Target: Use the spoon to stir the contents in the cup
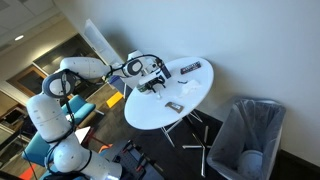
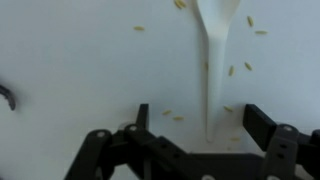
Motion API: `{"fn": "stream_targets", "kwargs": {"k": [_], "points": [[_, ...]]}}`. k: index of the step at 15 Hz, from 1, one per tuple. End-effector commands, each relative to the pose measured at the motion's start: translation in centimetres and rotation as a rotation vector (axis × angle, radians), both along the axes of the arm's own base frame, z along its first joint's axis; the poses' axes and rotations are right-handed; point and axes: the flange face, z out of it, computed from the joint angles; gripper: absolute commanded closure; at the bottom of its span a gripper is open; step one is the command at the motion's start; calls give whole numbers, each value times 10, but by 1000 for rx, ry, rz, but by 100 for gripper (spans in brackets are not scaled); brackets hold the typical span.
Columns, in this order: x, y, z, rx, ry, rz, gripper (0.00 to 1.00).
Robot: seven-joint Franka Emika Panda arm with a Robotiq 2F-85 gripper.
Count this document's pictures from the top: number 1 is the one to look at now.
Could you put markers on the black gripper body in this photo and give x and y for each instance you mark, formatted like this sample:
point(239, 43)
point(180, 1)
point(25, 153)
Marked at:
point(154, 80)

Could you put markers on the small white spoon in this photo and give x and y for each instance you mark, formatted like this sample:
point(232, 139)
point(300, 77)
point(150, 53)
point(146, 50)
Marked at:
point(159, 96)

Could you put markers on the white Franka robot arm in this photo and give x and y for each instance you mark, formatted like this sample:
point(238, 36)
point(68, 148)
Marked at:
point(46, 116)

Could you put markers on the small black clip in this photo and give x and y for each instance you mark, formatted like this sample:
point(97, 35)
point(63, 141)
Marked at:
point(182, 81)

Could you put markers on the brown flat packet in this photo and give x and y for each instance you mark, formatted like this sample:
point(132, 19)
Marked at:
point(174, 107)

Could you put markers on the crumpled white tissue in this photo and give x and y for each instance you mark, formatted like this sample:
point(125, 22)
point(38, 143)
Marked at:
point(190, 88)

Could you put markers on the dark flat snack package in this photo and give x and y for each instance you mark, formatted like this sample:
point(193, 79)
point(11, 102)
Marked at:
point(190, 67)

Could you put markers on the blue storage bin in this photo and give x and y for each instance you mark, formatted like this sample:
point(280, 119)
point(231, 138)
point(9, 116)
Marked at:
point(115, 82)

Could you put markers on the yellow flat floor mat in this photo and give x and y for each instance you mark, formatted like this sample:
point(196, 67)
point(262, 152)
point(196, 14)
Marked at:
point(114, 99)

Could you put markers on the teal upholstered chair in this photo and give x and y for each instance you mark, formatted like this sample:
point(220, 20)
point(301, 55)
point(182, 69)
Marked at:
point(80, 108)

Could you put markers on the orange floor object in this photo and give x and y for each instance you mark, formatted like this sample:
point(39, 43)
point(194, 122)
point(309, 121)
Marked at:
point(105, 148)

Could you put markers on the dark robot mounting stand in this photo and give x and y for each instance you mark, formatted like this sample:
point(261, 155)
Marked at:
point(140, 163)

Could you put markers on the white square board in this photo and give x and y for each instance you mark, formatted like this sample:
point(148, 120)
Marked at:
point(82, 134)

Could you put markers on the white paper sheet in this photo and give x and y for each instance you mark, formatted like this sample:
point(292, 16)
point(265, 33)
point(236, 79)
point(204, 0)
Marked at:
point(70, 117)

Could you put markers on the grey lined trash bin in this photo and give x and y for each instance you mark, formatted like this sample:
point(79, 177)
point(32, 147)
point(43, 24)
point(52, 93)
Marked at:
point(233, 140)

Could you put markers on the white bowl in bin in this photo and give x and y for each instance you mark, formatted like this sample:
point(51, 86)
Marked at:
point(250, 163)

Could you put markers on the round ceiling light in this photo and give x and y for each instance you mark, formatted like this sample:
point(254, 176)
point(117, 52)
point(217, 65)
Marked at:
point(19, 37)

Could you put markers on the metal table leg frame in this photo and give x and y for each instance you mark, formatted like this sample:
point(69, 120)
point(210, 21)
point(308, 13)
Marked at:
point(202, 160)

